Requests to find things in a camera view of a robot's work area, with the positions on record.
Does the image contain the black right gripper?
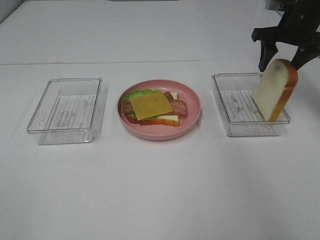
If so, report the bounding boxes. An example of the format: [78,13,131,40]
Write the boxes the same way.
[251,0,320,72]

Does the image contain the clear plastic tray right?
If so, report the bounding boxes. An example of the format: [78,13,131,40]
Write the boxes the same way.
[211,73,291,137]

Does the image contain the green lettuce leaf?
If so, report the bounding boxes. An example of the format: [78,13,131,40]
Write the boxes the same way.
[121,88,160,118]

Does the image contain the clear plastic tray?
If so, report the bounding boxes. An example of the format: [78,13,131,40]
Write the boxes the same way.
[211,73,291,137]
[26,77,106,145]

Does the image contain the clear plastic tray left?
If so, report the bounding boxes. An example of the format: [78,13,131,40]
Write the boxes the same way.
[26,77,106,145]

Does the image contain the bread slice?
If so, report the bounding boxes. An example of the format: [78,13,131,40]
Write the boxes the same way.
[124,91,181,127]
[252,59,298,122]

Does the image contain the pink round plate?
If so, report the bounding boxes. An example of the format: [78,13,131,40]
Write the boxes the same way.
[117,79,202,141]

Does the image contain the bacon strip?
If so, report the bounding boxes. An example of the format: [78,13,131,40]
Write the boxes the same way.
[121,99,189,117]
[121,91,175,115]

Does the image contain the yellow cheese slice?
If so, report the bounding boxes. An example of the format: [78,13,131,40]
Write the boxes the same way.
[128,90,174,120]

